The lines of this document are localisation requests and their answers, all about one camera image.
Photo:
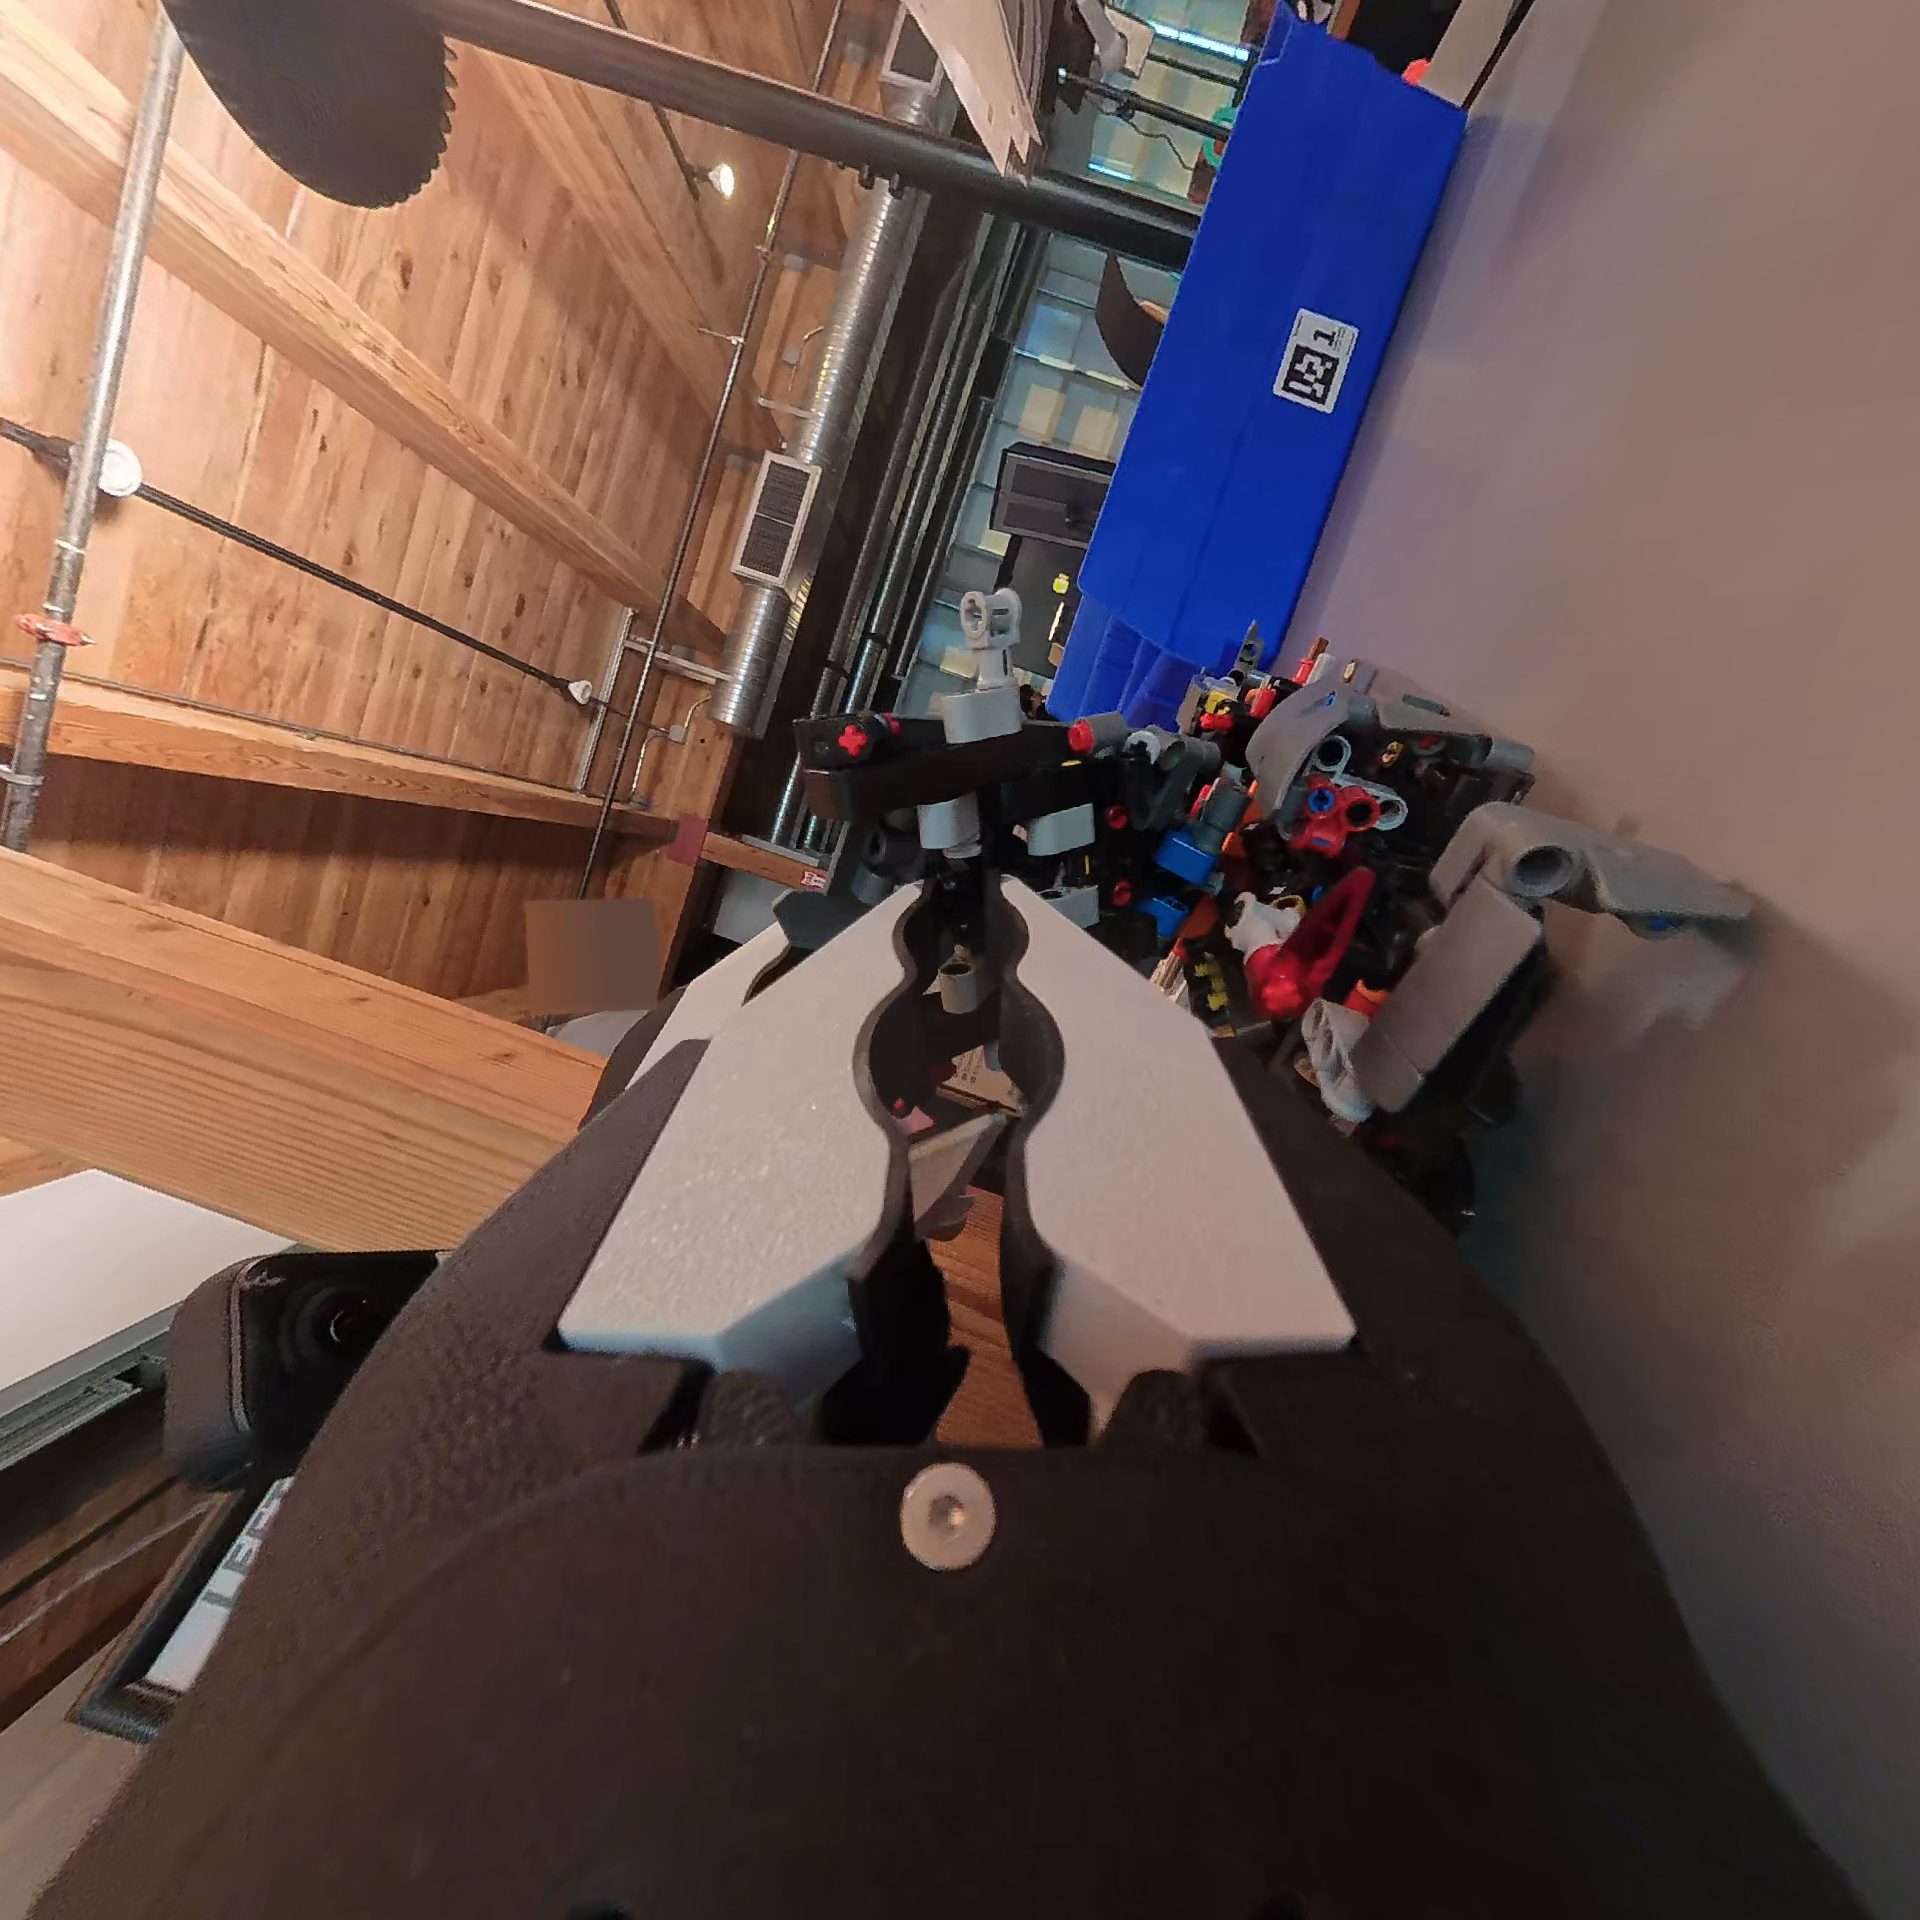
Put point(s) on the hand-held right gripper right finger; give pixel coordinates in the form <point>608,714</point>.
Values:
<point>1171,1184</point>

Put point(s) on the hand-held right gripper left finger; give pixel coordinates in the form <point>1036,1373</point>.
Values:
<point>735,1184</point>

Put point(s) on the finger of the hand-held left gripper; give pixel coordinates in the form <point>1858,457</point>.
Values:
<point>945,1170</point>

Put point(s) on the small black grey lego assembly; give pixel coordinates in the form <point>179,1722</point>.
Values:
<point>901,781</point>

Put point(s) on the partly built lego vehicle model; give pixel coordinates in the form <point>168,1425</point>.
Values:
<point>1441,931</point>

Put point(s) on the white vent grille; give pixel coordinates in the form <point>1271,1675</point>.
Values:
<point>776,518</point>

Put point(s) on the black screen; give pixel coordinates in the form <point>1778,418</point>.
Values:
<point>1050,494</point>

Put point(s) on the blue plastic bin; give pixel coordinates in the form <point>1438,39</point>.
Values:
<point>1230,451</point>

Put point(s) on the metal conduit pipe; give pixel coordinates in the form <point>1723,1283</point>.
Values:
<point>91,451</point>

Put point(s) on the black pole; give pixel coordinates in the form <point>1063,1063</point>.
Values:
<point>840,129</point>

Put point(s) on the black ridged round disc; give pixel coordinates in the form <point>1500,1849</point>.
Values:
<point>315,90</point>

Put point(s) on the silver ventilation duct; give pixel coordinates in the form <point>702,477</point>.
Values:
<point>810,451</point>

